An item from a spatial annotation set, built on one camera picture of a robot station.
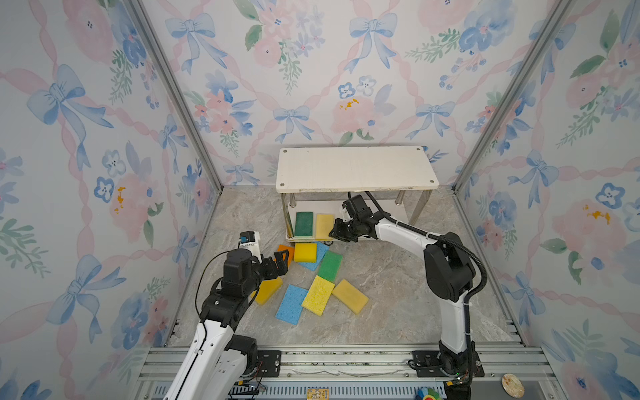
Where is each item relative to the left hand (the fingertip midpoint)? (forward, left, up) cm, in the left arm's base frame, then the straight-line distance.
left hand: (276, 251), depth 76 cm
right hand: (+15, -16, -11) cm, 25 cm away
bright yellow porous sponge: (-7, -13, -18) cm, 23 cm away
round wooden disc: (-32, -68, -19) cm, 78 cm away
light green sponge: (+6, -17, -20) cm, 27 cm away
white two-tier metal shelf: (+17, -38, +14) cm, 44 cm away
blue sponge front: (-9, -4, -18) cm, 21 cm away
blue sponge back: (+11, -14, -18) cm, 26 cm away
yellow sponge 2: (-7, -24, -18) cm, 31 cm away
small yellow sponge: (+9, -8, -17) cm, 21 cm away
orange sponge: (+9, -2, -16) cm, 19 cm away
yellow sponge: (+18, -15, -11) cm, 26 cm away
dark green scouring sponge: (+20, -7, -12) cm, 24 cm away
